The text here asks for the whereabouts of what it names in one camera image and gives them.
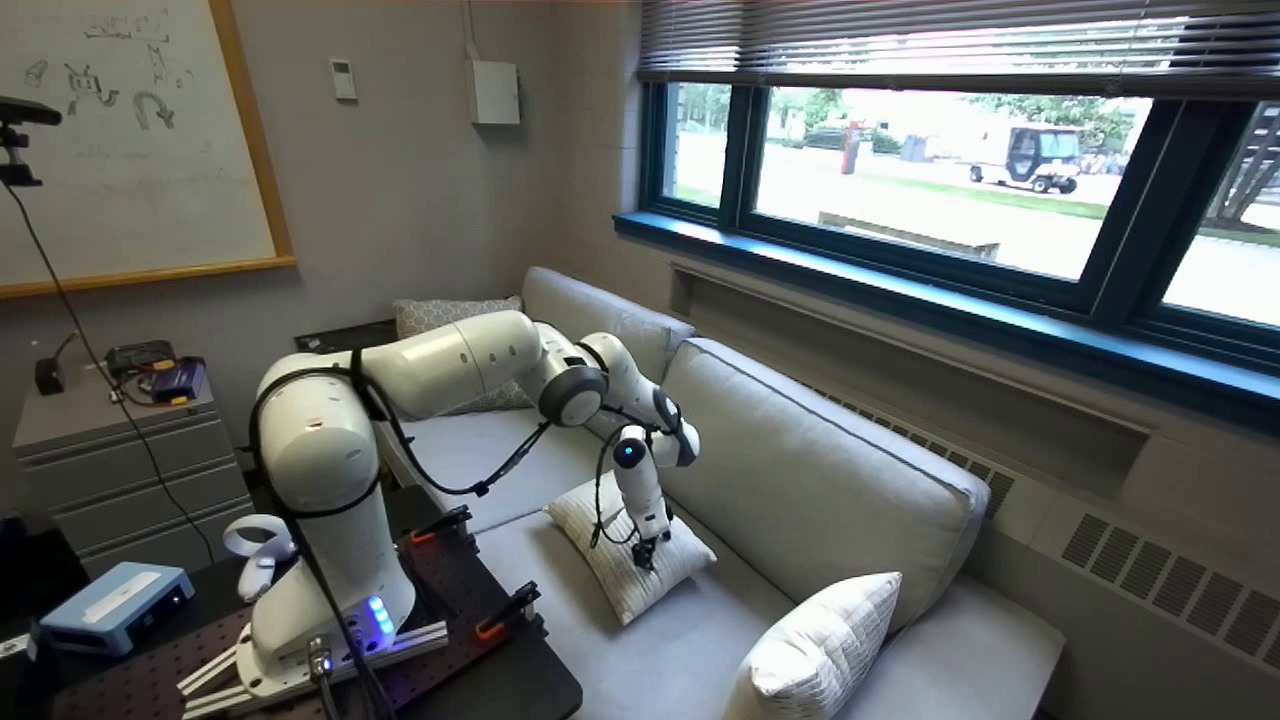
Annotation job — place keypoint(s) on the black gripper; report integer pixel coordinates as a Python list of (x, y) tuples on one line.
[(648, 539)]

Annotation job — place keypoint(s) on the cream striped pillow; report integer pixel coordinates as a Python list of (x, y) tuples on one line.
[(626, 575), (814, 652)]

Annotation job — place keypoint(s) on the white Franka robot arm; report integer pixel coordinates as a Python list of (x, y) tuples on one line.
[(323, 453)]

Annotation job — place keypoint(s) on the orange black clamp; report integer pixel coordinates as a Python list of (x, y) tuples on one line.
[(506, 619), (432, 529)]

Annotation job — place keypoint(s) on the black robot table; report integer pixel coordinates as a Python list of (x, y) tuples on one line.
[(532, 684)]

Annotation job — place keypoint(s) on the grey fabric sofa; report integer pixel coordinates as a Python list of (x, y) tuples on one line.
[(803, 480)]

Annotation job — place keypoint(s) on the silver robot mounting plate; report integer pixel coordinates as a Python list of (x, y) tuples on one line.
[(401, 650)]

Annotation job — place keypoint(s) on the black side table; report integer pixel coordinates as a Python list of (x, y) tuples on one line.
[(333, 333)]

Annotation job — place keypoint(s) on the white VR controller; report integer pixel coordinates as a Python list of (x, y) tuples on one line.
[(258, 553)]

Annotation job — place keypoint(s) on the colourful electronics pile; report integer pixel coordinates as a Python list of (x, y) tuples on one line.
[(161, 377)]

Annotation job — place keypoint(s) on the grey drawer cabinet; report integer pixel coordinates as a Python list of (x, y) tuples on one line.
[(120, 465)]

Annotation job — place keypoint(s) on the light blue box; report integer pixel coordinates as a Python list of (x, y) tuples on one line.
[(112, 606)]

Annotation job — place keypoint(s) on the grey window blinds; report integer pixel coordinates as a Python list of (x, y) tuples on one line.
[(933, 43)]

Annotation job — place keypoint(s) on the white wall box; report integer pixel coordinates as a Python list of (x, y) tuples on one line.
[(499, 95)]

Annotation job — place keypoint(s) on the wall heater vent grille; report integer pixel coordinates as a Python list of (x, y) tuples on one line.
[(1161, 575)]

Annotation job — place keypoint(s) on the white wall thermostat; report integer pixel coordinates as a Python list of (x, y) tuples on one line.
[(345, 81)]

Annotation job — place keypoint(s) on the wide blue frame window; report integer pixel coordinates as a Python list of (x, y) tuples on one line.
[(1132, 253)]

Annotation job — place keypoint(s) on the wood frame whiteboard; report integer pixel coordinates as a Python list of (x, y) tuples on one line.
[(133, 161)]

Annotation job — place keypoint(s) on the black tripod camera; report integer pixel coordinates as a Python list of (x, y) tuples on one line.
[(20, 116)]

